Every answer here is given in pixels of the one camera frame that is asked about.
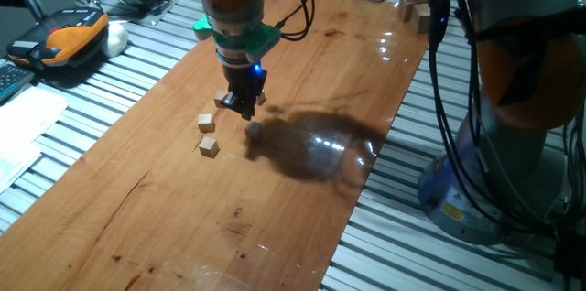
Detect glossy wooden board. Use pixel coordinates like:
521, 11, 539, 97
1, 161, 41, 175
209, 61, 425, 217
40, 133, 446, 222
0, 0, 429, 291

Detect dark computer keyboard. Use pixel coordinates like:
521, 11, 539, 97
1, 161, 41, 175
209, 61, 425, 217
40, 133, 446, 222
0, 58, 36, 103

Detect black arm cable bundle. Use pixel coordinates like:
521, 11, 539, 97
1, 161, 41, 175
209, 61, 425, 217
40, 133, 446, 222
428, 0, 586, 237

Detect orange black teach pendant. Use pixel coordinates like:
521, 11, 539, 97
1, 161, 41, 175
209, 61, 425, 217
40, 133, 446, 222
6, 6, 110, 70

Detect white paper sheets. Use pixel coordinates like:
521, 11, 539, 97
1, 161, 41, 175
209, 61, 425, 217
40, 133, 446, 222
0, 85, 70, 194

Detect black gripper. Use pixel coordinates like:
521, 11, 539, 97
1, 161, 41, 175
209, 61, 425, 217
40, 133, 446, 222
219, 64, 268, 122

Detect green camera mount bracket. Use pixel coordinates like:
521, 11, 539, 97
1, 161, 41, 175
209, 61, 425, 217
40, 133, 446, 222
192, 16, 281, 64

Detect white rounded object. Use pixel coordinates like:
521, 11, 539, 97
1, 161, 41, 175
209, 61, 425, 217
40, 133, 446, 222
100, 21, 130, 58

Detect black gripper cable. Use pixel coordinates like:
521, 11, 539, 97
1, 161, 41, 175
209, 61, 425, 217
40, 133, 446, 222
263, 0, 317, 43

